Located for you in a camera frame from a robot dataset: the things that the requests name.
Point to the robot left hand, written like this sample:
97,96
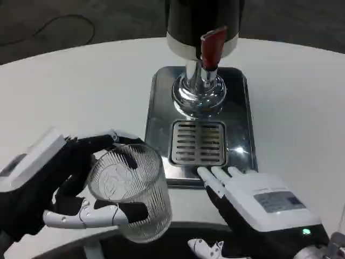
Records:
40,175

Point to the steel drip tray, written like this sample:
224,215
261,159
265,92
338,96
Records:
159,121

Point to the steel slotted drip grid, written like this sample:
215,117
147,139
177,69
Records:
198,143

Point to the black and chrome drink dispenser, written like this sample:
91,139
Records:
186,27

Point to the clear ribbed glass cup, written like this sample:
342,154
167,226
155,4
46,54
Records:
151,189

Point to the white table leg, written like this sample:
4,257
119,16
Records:
94,249

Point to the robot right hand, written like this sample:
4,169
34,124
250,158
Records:
253,215

